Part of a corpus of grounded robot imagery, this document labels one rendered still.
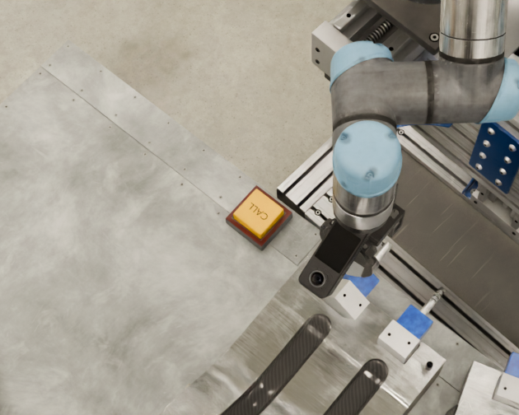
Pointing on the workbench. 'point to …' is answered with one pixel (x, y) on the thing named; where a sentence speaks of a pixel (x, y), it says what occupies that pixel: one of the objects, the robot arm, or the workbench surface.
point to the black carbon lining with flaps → (265, 384)
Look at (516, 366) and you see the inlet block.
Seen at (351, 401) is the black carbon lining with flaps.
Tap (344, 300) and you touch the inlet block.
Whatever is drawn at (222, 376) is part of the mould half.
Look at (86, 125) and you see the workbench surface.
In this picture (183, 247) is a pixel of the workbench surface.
